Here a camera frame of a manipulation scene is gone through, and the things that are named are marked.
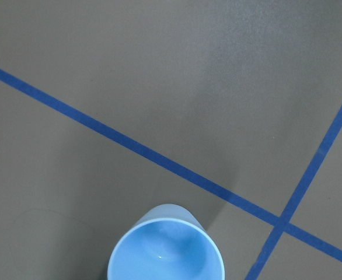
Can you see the blue cup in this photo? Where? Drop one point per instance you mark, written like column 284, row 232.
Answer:
column 168, row 242

